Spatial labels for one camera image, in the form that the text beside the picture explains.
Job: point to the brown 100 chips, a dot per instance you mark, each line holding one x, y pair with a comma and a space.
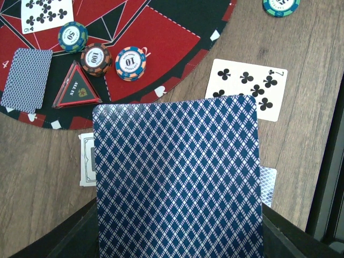
96, 59

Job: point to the triangular all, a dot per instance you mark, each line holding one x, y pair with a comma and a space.
76, 89

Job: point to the white playing card box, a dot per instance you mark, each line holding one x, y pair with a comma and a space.
88, 171

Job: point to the round red black poker mat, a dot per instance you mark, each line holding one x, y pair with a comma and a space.
59, 59

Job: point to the teal chips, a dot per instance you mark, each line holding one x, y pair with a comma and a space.
72, 37

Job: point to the blue 10 chips seat two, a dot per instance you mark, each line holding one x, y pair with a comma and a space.
130, 63

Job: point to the seven of clubs card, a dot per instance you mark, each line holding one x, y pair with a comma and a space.
266, 84

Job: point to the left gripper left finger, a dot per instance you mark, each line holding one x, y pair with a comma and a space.
77, 236

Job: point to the nine of clubs card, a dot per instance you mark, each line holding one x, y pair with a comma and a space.
39, 15

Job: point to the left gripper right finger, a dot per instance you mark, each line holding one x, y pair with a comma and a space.
282, 238

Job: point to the teal chip stack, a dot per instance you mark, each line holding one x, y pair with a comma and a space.
280, 8

